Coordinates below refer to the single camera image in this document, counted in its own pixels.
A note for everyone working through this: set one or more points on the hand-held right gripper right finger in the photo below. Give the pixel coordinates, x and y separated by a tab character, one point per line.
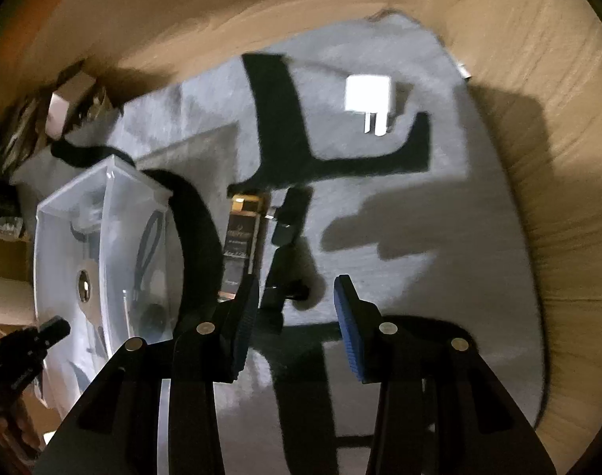
353	336

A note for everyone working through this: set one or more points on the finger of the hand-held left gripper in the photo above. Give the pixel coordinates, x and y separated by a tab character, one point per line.
53	332

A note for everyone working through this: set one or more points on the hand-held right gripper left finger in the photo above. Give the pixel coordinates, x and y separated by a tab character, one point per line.
246	326

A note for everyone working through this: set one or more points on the silver metal tool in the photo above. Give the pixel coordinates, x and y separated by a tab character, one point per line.
152	316

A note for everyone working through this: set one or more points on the small black clip device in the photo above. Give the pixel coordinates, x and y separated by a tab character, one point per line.
286	227

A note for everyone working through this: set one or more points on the clear plastic storage box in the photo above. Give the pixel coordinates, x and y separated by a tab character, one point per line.
113	193

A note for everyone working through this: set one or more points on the person's left hand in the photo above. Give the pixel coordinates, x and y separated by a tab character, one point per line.
14	430

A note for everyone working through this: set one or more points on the black and gold lighter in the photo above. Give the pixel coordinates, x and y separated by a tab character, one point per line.
241	237

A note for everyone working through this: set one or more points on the tray of small white items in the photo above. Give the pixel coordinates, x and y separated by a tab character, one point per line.
1	227

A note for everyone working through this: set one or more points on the grey mat with black letters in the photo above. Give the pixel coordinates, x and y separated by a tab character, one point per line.
380	198

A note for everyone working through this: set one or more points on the small white box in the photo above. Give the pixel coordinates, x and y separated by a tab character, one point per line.
68	104

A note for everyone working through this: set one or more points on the white charger plug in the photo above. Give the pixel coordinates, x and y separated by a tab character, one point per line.
367	94

